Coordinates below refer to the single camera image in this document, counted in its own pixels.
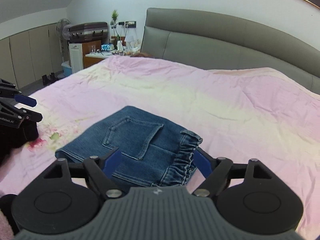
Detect blue denim pants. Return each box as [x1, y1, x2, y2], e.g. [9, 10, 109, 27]
[55, 106, 202, 191]

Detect pink floral bed sheet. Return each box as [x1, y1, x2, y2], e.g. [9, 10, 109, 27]
[1, 56, 319, 239]

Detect light blue plastic bin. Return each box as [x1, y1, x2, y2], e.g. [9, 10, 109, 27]
[61, 61, 73, 77]

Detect white small cabinet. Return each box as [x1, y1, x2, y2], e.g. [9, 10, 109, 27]
[69, 43, 84, 74]

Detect white standing fan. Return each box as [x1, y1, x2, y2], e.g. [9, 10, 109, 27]
[55, 18, 71, 61]

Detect cluttered bedside table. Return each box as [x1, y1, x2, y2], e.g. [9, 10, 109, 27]
[83, 41, 141, 68]

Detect dark purple suitcase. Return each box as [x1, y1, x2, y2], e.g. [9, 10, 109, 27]
[68, 22, 108, 43]

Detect pink fluffy sleeve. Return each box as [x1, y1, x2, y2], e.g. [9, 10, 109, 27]
[0, 211, 14, 240]

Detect blue tissue box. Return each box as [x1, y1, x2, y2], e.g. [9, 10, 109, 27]
[101, 43, 114, 52]

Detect small green potted plant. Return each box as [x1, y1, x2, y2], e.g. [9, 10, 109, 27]
[110, 9, 119, 36]

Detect grey padded headboard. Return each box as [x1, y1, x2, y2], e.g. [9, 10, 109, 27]
[141, 8, 319, 94]

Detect beige wall cabinets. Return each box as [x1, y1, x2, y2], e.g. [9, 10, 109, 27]
[1, 23, 62, 88]

